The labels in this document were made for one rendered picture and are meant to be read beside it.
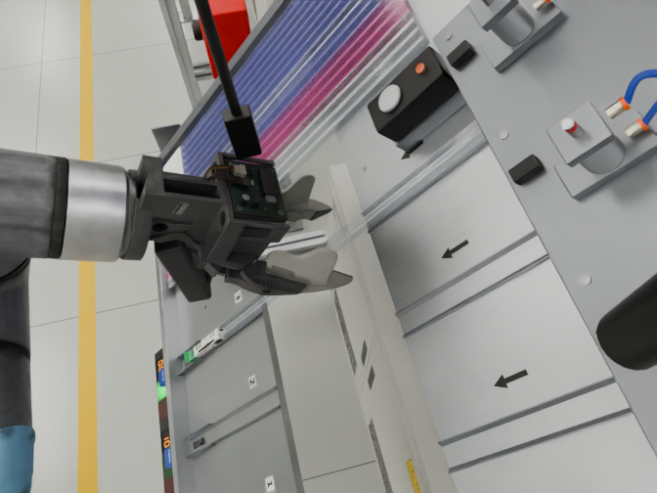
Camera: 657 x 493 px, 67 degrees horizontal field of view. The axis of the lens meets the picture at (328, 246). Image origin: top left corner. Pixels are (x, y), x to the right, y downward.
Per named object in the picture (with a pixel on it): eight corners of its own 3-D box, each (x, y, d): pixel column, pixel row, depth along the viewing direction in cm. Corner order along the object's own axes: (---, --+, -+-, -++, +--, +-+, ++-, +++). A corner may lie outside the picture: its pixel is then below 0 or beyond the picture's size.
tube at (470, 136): (195, 363, 68) (187, 362, 67) (193, 353, 68) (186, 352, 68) (515, 115, 39) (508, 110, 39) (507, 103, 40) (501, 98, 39)
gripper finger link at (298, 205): (353, 183, 50) (282, 197, 44) (326, 217, 54) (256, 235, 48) (337, 159, 51) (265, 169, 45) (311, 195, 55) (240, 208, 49)
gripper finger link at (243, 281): (304, 299, 44) (210, 267, 42) (297, 307, 46) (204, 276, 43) (309, 258, 47) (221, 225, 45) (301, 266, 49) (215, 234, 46)
